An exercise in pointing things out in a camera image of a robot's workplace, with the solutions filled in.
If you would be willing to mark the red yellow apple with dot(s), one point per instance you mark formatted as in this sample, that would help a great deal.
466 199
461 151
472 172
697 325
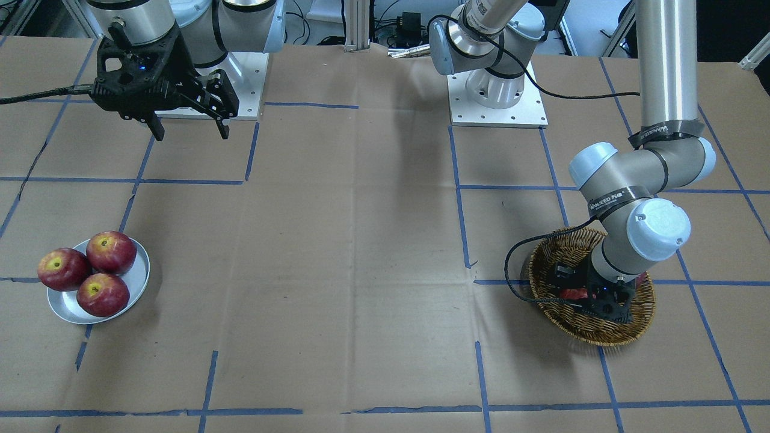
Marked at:
576 294

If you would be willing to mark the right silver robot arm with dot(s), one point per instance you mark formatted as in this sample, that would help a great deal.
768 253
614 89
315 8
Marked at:
210 29

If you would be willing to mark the red apple plate back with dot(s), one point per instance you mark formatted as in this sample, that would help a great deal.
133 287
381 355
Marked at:
111 252

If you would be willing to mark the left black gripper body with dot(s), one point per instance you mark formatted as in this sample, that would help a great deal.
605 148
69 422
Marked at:
569 278

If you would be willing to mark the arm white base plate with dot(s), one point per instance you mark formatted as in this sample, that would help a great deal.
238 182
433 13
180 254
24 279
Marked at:
480 99
247 73

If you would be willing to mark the red apple plate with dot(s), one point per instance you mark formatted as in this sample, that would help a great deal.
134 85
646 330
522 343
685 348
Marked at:
64 269
103 295
111 252

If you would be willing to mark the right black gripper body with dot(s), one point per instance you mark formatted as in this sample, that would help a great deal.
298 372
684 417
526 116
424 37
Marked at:
180 67

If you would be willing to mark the silver metal plate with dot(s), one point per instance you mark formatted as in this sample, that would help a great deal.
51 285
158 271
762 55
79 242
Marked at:
64 304

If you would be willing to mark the dark red apple in basket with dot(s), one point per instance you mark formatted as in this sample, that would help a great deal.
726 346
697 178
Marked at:
641 278

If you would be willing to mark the woven wicker basket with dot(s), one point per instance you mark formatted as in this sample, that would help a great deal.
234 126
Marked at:
571 245

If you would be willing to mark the red apple plate front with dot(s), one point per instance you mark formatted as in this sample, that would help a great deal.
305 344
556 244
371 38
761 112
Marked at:
103 295

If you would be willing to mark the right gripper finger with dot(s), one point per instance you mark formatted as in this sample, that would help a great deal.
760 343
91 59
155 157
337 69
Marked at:
155 126
212 95

